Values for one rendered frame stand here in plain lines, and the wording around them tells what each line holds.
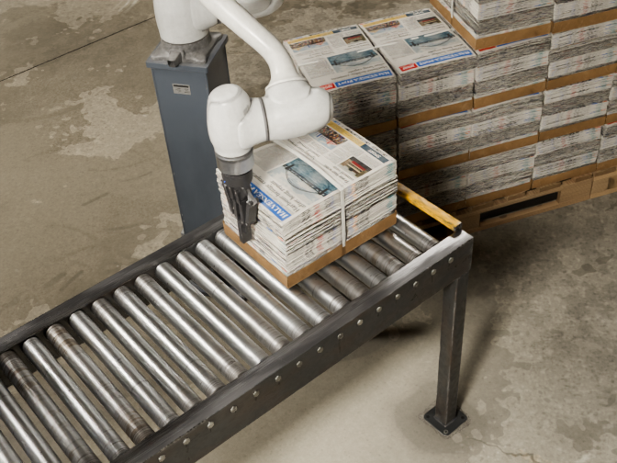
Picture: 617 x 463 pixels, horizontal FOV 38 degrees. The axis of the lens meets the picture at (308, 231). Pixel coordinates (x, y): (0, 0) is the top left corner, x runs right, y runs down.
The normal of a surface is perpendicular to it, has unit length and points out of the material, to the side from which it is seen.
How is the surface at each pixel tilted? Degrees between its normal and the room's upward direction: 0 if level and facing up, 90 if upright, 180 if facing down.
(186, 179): 90
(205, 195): 90
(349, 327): 90
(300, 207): 2
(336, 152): 2
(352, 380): 0
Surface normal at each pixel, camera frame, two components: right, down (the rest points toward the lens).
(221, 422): 0.64, 0.48
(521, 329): -0.06, -0.74
